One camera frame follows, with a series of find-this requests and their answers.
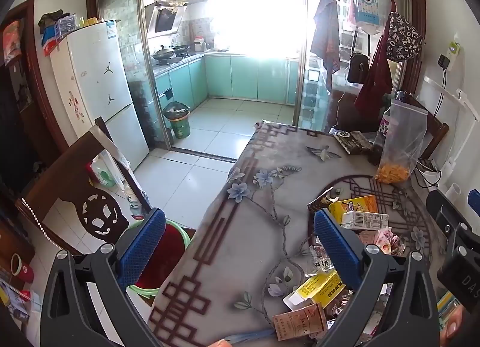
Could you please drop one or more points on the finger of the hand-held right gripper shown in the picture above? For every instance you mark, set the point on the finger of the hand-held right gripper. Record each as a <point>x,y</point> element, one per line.
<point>475,201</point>
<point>448,223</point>

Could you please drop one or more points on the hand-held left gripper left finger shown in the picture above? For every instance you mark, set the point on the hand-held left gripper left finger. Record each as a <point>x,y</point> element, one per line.
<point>144,245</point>

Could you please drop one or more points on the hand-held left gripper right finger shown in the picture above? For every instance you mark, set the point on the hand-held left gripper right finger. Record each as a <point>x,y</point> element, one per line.
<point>337,245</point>

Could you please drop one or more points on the green rimmed red basin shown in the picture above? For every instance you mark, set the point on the green rimmed red basin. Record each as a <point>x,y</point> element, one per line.
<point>172,234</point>

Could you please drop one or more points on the white milk carton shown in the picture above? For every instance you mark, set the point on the white milk carton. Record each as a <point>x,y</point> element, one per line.
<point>367,219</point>

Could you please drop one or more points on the yellow tea carton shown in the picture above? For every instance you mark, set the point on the yellow tea carton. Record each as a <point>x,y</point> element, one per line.
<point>356,204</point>

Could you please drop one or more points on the black shoulder bag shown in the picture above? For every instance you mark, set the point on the black shoulder bag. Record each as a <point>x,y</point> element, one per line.
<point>358,66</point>

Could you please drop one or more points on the green trash bin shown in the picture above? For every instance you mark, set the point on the green trash bin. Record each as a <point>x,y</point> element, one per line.
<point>178,124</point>

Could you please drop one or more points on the person's right hand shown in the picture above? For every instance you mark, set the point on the person's right hand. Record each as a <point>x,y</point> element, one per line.
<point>452,328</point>

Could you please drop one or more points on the white printed wrapper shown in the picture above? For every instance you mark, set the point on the white printed wrapper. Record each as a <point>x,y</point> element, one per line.
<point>322,260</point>

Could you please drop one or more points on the white plastic jar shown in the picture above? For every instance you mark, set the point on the white plastic jar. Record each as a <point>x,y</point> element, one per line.
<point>134,202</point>

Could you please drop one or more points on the pink crumpled wrapper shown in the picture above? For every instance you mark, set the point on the pink crumpled wrapper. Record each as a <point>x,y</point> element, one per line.
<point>382,240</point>

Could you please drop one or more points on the yellow medicine box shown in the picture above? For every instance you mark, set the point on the yellow medicine box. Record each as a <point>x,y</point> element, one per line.
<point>322,289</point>

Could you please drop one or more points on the dark brown wrapper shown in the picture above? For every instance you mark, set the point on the dark brown wrapper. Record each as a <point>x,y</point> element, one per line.
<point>318,202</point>

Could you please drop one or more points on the plain wooden chair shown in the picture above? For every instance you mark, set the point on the plain wooden chair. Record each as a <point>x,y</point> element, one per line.
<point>437,129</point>

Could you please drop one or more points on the small brown box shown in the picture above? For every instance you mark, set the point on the small brown box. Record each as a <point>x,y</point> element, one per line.
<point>300,322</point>

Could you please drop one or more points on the floral tablecloth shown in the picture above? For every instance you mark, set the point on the floral tablecloth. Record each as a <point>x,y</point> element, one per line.
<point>240,242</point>

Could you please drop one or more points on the clear bag of orange snacks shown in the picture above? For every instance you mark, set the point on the clear bag of orange snacks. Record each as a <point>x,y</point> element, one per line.
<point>403,137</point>

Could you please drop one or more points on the carved wooden chair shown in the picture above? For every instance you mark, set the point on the carved wooden chair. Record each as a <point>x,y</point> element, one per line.
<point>71,182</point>

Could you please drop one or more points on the dark snack packet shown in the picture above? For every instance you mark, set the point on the dark snack packet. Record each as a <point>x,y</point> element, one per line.
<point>352,140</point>

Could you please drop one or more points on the plastic bottle purple label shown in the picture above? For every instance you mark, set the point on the plastic bottle purple label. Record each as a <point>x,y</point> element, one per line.
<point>381,133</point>

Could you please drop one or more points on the red mug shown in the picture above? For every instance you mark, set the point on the red mug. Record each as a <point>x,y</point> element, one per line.
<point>21,268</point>

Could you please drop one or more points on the dark red garment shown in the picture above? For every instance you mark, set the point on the dark red garment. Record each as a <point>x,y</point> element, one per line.
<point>375,81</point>

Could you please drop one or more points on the white refrigerator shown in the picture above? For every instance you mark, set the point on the white refrigerator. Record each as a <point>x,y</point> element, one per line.
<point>97,81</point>

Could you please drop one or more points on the black white lettered bag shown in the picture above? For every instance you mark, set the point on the black white lettered bag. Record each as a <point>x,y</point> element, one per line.
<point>405,39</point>

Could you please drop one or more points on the wok with lid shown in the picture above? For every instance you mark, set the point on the wok with lid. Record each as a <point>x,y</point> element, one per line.
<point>163,54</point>

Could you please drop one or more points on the teal kitchen cabinets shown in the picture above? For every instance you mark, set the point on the teal kitchen cabinets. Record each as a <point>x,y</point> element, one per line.
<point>232,73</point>

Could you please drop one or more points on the black frying pan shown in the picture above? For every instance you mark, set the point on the black frying pan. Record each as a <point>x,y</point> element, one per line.
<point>182,49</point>

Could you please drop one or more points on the dark patterned apron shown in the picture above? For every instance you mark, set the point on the dark patterned apron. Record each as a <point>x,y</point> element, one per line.
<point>325,32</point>

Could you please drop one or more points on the blue white paper bag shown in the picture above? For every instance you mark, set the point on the blue white paper bag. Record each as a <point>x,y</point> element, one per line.
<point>365,6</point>

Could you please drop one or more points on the range hood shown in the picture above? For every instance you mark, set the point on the range hood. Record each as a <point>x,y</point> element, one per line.
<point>167,19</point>

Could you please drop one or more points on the clear plastic storage box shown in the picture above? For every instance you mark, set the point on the clear plastic storage box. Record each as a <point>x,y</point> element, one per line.
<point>66,25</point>

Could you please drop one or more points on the dark green bag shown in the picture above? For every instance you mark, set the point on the dark green bag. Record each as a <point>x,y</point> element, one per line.
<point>50,19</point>

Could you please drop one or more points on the red wall calendar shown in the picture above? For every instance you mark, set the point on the red wall calendar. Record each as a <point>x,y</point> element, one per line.
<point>12,41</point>

